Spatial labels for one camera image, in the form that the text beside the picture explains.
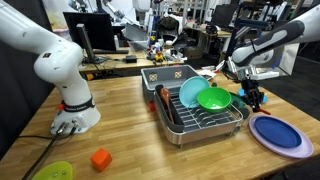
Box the lavender oval plate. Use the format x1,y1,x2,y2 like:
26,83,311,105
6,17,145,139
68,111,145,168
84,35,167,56
249,115,314,158

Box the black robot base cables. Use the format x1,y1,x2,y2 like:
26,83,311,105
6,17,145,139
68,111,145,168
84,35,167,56
18,122,78,180

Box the light blue small plate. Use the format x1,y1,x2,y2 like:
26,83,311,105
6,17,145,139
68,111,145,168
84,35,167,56
238,88,268,103

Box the light teal bowl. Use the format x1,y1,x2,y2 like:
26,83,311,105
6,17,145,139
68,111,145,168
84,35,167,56
179,76,209,108

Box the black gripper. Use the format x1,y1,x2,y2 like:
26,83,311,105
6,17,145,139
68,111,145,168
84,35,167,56
241,80,264,104

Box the dark blue plate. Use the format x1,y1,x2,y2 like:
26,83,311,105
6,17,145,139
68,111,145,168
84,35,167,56
254,116,302,148

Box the red handled butter knife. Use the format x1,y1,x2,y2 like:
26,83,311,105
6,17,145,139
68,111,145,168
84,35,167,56
253,108,271,115

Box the wooden background desk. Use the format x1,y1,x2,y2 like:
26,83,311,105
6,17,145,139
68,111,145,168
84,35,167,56
79,52,180,72

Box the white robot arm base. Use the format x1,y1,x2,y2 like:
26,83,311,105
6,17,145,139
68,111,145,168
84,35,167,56
0,0,101,134

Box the orange cube block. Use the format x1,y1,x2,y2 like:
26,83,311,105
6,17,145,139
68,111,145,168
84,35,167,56
90,148,112,171

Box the dark green plate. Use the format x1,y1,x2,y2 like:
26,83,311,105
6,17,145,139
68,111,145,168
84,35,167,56
230,92,246,108

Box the bright green bowl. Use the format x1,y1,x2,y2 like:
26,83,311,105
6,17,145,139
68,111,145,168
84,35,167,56
197,87,231,113

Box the brown wooden spoon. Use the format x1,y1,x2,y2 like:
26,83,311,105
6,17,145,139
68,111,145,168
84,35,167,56
160,88,174,122

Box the grey dish drying rack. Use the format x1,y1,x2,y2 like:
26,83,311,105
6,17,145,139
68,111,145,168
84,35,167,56
141,65,249,146

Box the lime green bowl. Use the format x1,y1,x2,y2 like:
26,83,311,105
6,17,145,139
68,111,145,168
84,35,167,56
32,161,73,180

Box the black computer monitor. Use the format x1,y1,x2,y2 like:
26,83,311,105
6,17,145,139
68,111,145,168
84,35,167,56
63,12,128,64

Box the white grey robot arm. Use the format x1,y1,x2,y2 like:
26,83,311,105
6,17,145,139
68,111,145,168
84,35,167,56
231,4,320,108

